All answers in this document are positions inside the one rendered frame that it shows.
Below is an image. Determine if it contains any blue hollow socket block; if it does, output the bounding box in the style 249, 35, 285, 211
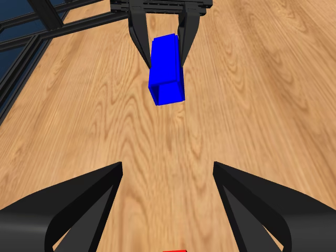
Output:
148, 33, 186, 107

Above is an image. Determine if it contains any black table frame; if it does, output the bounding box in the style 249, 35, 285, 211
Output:
0, 0, 130, 124

